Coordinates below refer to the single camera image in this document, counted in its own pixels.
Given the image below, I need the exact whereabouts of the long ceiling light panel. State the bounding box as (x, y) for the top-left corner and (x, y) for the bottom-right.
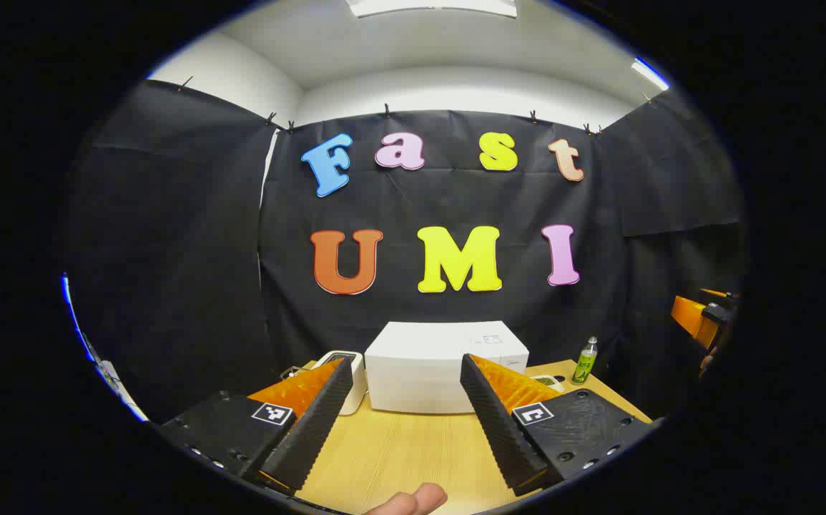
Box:
(345, 0), (517, 19)

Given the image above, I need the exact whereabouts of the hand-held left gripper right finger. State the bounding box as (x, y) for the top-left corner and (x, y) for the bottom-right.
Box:
(460, 353), (660, 496)

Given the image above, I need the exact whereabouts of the white toaster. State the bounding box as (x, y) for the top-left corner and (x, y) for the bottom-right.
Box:
(310, 350), (368, 416)

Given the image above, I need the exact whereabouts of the small ceiling light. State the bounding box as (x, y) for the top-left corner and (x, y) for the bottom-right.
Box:
(633, 57), (669, 90)

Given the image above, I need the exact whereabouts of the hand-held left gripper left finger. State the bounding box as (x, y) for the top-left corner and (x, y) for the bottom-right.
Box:
(159, 358), (354, 496)

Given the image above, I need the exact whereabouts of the green drink bottle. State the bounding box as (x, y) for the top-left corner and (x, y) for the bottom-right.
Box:
(571, 336), (599, 386)

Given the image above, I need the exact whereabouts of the black backdrop cloth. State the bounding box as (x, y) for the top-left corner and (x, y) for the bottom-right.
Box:
(66, 79), (746, 423)

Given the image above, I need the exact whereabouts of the row of black cloth clips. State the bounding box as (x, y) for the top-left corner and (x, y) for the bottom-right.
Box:
(175, 75), (655, 137)

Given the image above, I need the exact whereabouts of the white microwave oven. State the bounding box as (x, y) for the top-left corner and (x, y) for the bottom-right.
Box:
(364, 321), (530, 414)

